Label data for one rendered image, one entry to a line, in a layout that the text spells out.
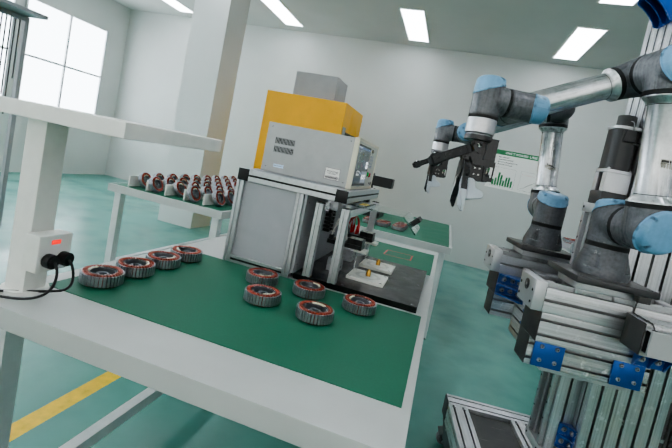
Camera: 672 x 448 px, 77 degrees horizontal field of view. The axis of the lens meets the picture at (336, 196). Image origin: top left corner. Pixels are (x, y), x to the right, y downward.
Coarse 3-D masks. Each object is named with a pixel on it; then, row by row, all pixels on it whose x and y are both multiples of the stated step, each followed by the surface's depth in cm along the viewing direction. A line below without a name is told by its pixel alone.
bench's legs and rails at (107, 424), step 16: (0, 336) 98; (16, 336) 101; (0, 352) 98; (16, 352) 101; (0, 368) 98; (16, 368) 102; (0, 384) 99; (16, 384) 103; (0, 400) 100; (144, 400) 157; (0, 416) 101; (112, 416) 145; (128, 416) 150; (0, 432) 102; (96, 432) 136
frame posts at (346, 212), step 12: (324, 204) 155; (348, 216) 152; (372, 216) 213; (312, 228) 155; (372, 228) 212; (312, 240) 156; (336, 240) 153; (312, 252) 156; (336, 252) 154; (312, 264) 158; (336, 264) 153; (336, 276) 154
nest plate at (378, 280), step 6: (354, 270) 176; (360, 270) 178; (348, 276) 166; (354, 276) 166; (360, 276) 168; (366, 276) 170; (372, 276) 172; (378, 276) 174; (384, 276) 176; (366, 282) 164; (372, 282) 163; (378, 282) 165; (384, 282) 166
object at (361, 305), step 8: (344, 296) 138; (352, 296) 139; (360, 296) 141; (344, 304) 135; (352, 304) 133; (360, 304) 133; (368, 304) 134; (376, 304) 137; (352, 312) 133; (360, 312) 133; (368, 312) 133
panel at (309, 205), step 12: (312, 204) 163; (312, 216) 166; (324, 216) 183; (336, 216) 204; (300, 228) 156; (336, 228) 209; (300, 240) 158; (324, 240) 192; (300, 252) 161; (324, 252) 197; (300, 264) 165
